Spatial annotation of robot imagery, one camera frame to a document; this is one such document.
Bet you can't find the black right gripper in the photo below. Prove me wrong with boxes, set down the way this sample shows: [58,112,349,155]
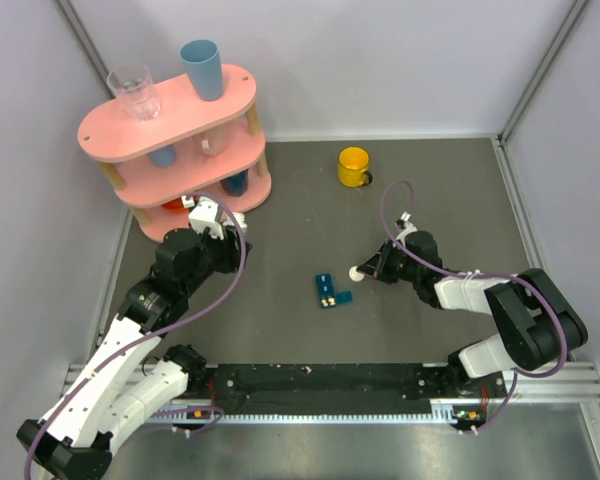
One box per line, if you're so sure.
[358,238,422,284]

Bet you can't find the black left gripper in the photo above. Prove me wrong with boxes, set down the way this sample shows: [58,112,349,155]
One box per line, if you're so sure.
[182,224,251,294]

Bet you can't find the white bottle cap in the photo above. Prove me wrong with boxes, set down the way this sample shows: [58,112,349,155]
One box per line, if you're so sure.
[348,266,365,282]

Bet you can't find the teal pill organizer box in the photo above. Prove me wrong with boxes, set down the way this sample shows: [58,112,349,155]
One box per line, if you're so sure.
[315,273,353,309]

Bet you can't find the white pill bottle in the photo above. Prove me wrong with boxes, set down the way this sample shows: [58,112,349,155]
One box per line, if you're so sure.
[226,212,248,233]

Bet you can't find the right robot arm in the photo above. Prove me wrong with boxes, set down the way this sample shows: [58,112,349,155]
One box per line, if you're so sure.
[349,229,588,396]

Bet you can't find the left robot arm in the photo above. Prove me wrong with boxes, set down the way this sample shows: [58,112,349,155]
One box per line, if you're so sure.
[16,216,251,479]

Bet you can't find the dark blue faceted cup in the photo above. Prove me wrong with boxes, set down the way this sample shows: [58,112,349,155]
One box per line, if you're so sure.
[220,170,249,197]

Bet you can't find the orange plastic bowl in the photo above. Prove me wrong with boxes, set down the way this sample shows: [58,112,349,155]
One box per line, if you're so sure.
[161,198,188,214]

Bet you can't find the yellow mug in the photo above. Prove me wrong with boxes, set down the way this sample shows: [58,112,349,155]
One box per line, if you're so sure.
[338,146,373,188]

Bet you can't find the pink three-tier wooden shelf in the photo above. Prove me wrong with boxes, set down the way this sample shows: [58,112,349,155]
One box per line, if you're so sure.
[77,64,272,242]

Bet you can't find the small light blue cup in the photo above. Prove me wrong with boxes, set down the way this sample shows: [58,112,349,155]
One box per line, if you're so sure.
[148,145,177,168]

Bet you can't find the clear drinking glass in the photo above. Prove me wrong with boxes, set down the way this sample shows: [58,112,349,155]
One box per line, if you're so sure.
[106,63,161,121]

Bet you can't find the light blue plastic tumbler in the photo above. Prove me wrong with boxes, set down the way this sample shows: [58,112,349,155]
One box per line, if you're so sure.
[180,39,224,101]

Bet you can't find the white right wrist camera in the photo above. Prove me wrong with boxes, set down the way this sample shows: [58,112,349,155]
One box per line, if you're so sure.
[396,211,417,235]

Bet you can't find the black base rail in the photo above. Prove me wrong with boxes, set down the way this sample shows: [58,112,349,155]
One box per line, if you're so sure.
[205,363,506,415]

